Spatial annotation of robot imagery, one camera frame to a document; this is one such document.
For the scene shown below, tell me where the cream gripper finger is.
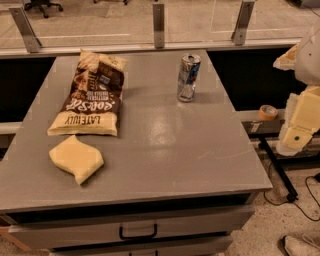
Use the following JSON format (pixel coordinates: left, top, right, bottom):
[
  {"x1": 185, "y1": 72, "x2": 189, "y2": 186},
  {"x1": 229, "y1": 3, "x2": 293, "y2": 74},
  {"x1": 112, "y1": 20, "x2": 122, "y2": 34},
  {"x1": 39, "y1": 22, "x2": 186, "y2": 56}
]
[
  {"x1": 276, "y1": 86, "x2": 320, "y2": 156},
  {"x1": 273, "y1": 45, "x2": 298, "y2": 71}
]

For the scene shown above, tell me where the silver blue redbull can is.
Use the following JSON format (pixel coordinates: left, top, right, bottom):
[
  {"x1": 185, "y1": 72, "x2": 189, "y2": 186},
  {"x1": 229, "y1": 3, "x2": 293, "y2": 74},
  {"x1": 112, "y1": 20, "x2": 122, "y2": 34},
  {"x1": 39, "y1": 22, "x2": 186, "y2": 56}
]
[{"x1": 177, "y1": 54, "x2": 201, "y2": 102}]

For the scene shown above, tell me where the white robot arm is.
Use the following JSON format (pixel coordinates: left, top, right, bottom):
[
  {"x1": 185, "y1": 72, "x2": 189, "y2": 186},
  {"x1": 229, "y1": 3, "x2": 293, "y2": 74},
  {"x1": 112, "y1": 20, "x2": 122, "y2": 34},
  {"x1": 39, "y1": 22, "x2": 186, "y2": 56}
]
[{"x1": 273, "y1": 22, "x2": 320, "y2": 156}]

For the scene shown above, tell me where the orange tape roll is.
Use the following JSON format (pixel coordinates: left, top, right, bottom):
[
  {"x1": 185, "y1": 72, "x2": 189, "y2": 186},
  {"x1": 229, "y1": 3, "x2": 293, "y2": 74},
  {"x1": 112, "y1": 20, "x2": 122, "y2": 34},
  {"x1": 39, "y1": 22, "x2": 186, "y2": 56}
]
[{"x1": 258, "y1": 105, "x2": 278, "y2": 121}]

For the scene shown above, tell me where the black metal leg bar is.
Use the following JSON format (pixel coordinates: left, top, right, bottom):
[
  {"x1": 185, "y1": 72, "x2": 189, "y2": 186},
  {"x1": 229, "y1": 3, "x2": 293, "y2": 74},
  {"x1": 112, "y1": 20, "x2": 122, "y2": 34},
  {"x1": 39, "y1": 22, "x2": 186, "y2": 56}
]
[{"x1": 259, "y1": 137, "x2": 298, "y2": 203}]

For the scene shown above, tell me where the white shoe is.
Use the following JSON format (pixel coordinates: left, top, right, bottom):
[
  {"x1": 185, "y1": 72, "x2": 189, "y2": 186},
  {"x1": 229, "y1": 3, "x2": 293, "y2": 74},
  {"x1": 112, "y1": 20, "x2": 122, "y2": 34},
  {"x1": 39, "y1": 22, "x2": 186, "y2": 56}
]
[{"x1": 282, "y1": 236, "x2": 320, "y2": 256}]

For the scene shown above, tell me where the lower grey drawer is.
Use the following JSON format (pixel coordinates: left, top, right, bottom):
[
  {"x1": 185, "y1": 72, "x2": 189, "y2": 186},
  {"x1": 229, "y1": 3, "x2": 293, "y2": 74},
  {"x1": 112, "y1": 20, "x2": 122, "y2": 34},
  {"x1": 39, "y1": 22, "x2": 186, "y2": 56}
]
[{"x1": 49, "y1": 236, "x2": 232, "y2": 256}]

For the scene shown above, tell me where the grey drawer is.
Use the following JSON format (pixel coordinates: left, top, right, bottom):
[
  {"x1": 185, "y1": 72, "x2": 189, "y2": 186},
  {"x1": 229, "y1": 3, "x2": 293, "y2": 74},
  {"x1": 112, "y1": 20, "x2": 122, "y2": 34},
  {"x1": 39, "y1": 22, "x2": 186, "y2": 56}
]
[
  {"x1": 49, "y1": 236, "x2": 232, "y2": 256},
  {"x1": 9, "y1": 205, "x2": 254, "y2": 249}
]

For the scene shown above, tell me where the brown white chip bag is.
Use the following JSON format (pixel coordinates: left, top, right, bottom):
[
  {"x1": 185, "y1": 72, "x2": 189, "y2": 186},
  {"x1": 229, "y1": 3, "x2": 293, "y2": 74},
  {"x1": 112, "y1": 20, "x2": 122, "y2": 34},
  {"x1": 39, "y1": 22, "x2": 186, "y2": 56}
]
[{"x1": 47, "y1": 50, "x2": 127, "y2": 136}]

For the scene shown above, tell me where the yellow sponge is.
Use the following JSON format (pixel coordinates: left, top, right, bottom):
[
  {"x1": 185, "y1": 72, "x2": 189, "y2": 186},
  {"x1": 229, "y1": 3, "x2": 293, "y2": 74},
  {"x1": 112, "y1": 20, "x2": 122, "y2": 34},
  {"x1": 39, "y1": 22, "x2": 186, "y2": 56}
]
[{"x1": 49, "y1": 135, "x2": 104, "y2": 185}]

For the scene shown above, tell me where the black office chair base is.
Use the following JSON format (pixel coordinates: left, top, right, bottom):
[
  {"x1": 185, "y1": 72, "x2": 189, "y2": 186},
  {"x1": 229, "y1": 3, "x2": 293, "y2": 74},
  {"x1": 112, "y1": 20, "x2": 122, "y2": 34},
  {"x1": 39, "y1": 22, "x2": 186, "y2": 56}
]
[{"x1": 24, "y1": 0, "x2": 63, "y2": 18}]

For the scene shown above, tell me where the upper grey drawer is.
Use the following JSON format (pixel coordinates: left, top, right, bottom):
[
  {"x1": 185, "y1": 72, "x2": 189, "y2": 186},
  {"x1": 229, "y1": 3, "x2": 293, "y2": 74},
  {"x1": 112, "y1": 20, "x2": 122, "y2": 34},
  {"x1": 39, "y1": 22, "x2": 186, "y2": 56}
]
[{"x1": 9, "y1": 205, "x2": 254, "y2": 249}]

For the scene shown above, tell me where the grey rail with label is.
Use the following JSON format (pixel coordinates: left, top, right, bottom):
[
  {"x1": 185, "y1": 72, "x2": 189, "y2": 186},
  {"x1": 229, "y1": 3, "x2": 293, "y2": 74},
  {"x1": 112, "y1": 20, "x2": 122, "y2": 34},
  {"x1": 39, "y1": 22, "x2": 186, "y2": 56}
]
[{"x1": 242, "y1": 120, "x2": 284, "y2": 135}]

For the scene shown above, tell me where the right metal railing bracket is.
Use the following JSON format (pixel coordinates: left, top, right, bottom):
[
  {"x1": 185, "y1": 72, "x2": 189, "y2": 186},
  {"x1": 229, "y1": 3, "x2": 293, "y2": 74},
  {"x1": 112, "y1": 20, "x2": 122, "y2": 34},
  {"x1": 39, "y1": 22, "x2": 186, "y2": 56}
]
[{"x1": 231, "y1": 0, "x2": 255, "y2": 46}]

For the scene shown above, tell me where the metal railing bracket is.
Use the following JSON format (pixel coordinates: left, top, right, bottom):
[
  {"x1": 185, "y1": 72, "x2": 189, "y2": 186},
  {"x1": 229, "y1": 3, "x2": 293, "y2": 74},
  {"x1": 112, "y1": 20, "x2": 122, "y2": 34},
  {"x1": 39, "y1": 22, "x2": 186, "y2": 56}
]
[
  {"x1": 153, "y1": 3, "x2": 165, "y2": 49},
  {"x1": 9, "y1": 7, "x2": 41, "y2": 53},
  {"x1": 231, "y1": 0, "x2": 255, "y2": 46}
]

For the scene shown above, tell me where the black floor cable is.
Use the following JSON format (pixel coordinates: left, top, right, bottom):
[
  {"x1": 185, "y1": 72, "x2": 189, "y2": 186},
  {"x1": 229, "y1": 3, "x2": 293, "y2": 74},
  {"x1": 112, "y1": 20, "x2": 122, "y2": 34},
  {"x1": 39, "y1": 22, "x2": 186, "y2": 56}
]
[{"x1": 263, "y1": 161, "x2": 320, "y2": 222}]

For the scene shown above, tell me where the middle metal railing bracket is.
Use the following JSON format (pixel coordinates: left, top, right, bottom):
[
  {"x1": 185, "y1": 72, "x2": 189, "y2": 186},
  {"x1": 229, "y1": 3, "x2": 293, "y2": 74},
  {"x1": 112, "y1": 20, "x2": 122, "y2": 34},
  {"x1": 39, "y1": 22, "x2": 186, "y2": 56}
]
[{"x1": 153, "y1": 3, "x2": 165, "y2": 49}]

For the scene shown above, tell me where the black upper drawer handle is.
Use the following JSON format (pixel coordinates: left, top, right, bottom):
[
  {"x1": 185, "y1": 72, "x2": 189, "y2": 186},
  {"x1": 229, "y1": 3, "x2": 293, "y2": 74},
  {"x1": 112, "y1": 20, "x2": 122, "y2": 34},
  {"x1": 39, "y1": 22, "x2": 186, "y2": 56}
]
[{"x1": 118, "y1": 224, "x2": 158, "y2": 241}]

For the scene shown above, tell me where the left metal railing bracket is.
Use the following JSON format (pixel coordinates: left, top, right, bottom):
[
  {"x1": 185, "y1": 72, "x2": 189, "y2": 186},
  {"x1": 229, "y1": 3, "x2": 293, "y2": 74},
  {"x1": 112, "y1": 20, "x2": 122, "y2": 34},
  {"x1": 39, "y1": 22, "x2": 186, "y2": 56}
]
[{"x1": 9, "y1": 7, "x2": 41, "y2": 53}]

